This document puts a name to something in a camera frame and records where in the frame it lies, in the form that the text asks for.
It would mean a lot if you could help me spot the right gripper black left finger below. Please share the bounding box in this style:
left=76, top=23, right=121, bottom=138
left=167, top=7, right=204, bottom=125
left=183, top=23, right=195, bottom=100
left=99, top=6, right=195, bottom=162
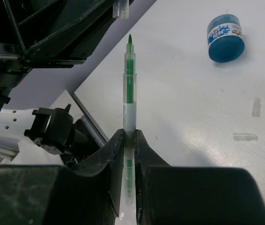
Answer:
left=0, top=129, right=124, bottom=225

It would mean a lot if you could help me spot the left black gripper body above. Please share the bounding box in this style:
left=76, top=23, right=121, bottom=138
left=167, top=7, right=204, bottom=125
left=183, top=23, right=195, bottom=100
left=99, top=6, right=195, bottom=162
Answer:
left=0, top=0, right=81, bottom=110

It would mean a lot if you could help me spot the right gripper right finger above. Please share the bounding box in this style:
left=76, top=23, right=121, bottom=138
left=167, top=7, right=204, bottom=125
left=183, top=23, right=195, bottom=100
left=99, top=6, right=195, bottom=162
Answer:
left=134, top=130, right=265, bottom=225

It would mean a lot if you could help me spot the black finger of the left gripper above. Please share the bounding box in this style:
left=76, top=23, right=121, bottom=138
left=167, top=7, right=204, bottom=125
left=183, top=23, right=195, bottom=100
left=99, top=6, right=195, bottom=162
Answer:
left=3, top=0, right=135, bottom=60

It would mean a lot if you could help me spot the clear small cap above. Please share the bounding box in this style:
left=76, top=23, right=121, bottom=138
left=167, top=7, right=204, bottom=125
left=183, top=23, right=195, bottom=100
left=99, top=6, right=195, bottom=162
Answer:
left=233, top=133, right=258, bottom=141
left=252, top=97, right=261, bottom=117
left=112, top=0, right=129, bottom=19

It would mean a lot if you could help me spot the green thin pen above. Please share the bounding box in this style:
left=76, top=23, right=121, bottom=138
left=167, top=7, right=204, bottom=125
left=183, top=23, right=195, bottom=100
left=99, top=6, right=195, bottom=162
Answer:
left=123, top=35, right=137, bottom=206

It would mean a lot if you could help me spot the blue jar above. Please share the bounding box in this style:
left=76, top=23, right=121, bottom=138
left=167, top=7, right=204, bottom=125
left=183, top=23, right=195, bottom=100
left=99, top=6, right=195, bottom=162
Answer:
left=207, top=14, right=245, bottom=63

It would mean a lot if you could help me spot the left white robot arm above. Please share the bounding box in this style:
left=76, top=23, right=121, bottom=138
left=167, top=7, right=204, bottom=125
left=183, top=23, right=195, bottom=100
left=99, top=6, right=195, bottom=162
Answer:
left=0, top=0, right=131, bottom=155

